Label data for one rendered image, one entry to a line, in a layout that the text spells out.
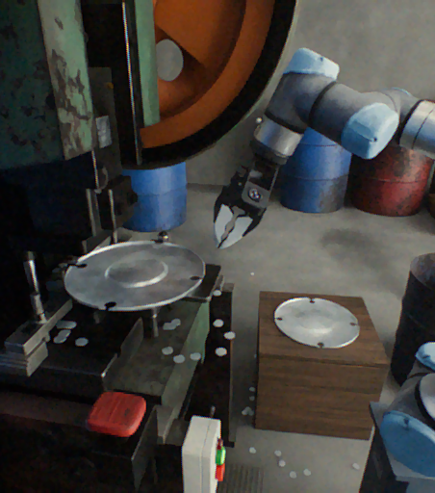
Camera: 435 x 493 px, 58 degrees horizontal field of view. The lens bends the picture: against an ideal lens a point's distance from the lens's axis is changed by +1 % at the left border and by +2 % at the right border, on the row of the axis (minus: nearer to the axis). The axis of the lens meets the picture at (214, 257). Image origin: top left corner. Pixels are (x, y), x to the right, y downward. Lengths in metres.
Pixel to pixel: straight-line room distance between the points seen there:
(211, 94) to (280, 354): 0.79
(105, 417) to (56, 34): 0.49
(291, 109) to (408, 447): 0.58
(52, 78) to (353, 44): 3.56
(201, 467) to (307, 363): 0.68
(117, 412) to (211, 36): 0.85
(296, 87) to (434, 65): 3.48
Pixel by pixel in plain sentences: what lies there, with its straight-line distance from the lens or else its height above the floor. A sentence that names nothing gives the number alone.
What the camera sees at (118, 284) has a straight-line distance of 0.80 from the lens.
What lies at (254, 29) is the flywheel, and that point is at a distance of 1.01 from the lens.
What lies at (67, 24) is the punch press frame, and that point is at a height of 1.22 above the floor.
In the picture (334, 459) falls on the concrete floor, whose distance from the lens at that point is 1.51.
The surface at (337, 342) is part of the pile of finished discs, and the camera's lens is 1.38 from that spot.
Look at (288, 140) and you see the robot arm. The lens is 0.67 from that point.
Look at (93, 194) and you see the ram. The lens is 0.74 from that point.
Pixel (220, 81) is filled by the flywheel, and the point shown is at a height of 1.14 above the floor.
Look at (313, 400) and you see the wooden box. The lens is 1.43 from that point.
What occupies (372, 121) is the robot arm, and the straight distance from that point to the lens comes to 0.61.
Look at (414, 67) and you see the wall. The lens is 4.07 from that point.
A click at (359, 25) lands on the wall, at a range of 4.00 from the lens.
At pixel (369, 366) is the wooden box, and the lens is 1.35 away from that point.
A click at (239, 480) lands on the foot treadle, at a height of 0.16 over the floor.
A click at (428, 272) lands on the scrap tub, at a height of 0.39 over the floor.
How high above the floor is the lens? 1.18
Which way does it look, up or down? 27 degrees down
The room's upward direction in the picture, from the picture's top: straight up
